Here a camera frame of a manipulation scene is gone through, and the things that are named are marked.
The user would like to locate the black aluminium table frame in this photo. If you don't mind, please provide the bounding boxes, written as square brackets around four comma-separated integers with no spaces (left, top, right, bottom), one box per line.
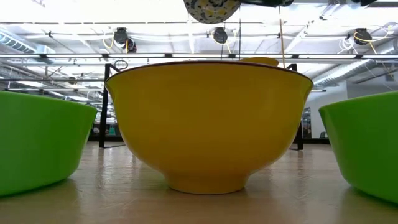
[88,134,331,146]

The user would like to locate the yellow bowl with patterned inside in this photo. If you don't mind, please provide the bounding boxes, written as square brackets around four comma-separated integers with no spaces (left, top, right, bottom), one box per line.
[238,57,280,67]
[104,60,314,195]
[182,0,243,25]

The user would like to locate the long ceiling light strip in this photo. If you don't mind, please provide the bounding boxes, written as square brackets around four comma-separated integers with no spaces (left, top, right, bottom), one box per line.
[0,53,398,60]

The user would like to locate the silver ventilation duct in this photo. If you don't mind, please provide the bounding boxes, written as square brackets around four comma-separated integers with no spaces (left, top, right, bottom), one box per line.
[0,29,57,65]
[312,57,398,90]

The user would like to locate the green plastic bowl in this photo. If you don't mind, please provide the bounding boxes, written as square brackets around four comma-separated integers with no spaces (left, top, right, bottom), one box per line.
[0,90,98,197]
[318,90,398,205]

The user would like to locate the black ceiling cable reel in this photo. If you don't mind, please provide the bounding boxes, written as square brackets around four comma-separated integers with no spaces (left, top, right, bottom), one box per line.
[113,27,137,54]
[212,27,229,44]
[353,27,373,45]

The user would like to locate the wooden shelf with black legs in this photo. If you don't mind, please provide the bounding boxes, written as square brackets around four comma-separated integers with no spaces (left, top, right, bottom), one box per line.
[98,61,305,151]

